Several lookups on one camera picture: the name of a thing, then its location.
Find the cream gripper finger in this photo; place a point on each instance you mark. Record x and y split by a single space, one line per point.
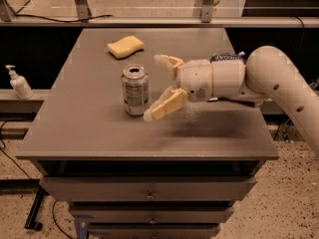
170 101
169 63

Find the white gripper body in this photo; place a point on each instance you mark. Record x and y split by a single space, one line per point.
195 80

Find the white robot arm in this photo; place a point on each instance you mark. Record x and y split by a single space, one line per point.
267 73

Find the blue kettle chips bag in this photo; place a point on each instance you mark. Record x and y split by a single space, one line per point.
229 57

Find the yellow sponge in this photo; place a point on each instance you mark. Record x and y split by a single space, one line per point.
125 47

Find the grey drawer cabinet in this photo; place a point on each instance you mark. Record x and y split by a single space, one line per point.
83 130

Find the top grey drawer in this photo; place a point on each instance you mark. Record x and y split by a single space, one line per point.
138 189

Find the grey drawer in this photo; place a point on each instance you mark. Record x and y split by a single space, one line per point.
152 214
138 189
160 231

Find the middle grey drawer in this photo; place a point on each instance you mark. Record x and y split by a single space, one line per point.
152 214

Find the bottom grey drawer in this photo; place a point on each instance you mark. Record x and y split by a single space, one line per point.
160 231

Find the white pump bottle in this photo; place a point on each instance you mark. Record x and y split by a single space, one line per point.
19 84

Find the black floor bracket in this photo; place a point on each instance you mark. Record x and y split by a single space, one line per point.
31 222

